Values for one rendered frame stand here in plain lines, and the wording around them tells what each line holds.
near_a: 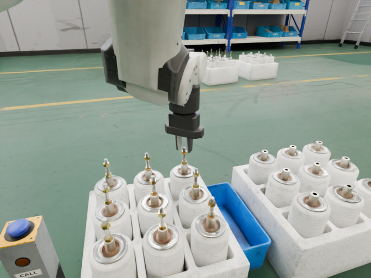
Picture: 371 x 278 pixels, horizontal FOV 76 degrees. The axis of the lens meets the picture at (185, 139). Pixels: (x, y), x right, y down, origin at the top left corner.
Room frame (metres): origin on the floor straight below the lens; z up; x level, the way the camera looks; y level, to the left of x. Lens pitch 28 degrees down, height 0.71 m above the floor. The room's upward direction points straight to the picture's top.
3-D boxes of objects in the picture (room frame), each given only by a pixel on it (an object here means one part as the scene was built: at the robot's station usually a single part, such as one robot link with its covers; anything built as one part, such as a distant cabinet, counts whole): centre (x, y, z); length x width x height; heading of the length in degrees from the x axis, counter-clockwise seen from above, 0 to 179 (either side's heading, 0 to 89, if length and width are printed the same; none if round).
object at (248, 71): (3.10, -0.88, 0.09); 0.39 x 0.39 x 0.18; 21
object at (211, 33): (5.45, -0.56, 0.36); 0.50 x 0.38 x 0.21; 19
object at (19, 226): (0.35, 0.34, 0.32); 0.04 x 0.04 x 0.02
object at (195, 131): (0.65, 0.00, 0.45); 0.13 x 0.10 x 0.12; 65
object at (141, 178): (0.61, 0.12, 0.25); 0.08 x 0.08 x 0.01
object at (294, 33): (5.98, -2.28, 0.36); 0.50 x 0.38 x 0.21; 18
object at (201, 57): (0.61, 0.00, 0.59); 0.13 x 0.09 x 0.07; 168
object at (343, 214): (0.53, -0.46, 0.16); 0.10 x 0.10 x 0.18
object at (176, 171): (0.65, 0.00, 0.25); 0.08 x 0.08 x 0.01
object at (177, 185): (0.65, 0.00, 0.16); 0.10 x 0.10 x 0.18
